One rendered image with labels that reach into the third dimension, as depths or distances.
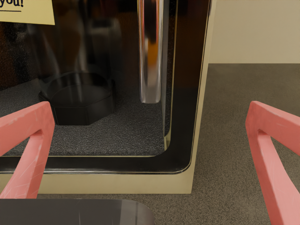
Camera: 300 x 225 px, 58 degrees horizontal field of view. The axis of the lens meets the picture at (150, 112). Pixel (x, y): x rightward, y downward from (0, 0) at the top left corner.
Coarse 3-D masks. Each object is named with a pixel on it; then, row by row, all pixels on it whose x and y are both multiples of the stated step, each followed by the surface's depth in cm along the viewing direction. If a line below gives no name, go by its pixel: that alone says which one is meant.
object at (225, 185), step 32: (224, 64) 67; (256, 64) 67; (288, 64) 67; (224, 96) 55; (256, 96) 55; (288, 96) 55; (224, 128) 46; (224, 160) 40; (288, 160) 40; (192, 192) 35; (224, 192) 35; (256, 192) 35; (160, 224) 31; (192, 224) 31; (224, 224) 31; (256, 224) 31
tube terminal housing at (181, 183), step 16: (208, 32) 23; (208, 48) 24; (192, 160) 31; (0, 176) 33; (48, 176) 33; (64, 176) 33; (80, 176) 33; (96, 176) 33; (112, 176) 33; (128, 176) 33; (144, 176) 33; (160, 176) 33; (176, 176) 33; (192, 176) 33; (0, 192) 35; (48, 192) 35; (64, 192) 35; (80, 192) 35; (96, 192) 35; (112, 192) 35; (128, 192) 35; (144, 192) 35; (160, 192) 35; (176, 192) 35
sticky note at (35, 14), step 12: (0, 0) 20; (12, 0) 20; (24, 0) 20; (36, 0) 20; (48, 0) 20; (0, 12) 21; (12, 12) 21; (24, 12) 21; (36, 12) 21; (48, 12) 21; (48, 24) 21
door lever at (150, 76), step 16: (144, 0) 15; (160, 0) 16; (144, 16) 16; (160, 16) 16; (144, 32) 16; (160, 32) 17; (144, 48) 17; (160, 48) 17; (144, 64) 18; (160, 64) 18; (144, 80) 18; (160, 80) 19; (144, 96) 19; (160, 96) 19
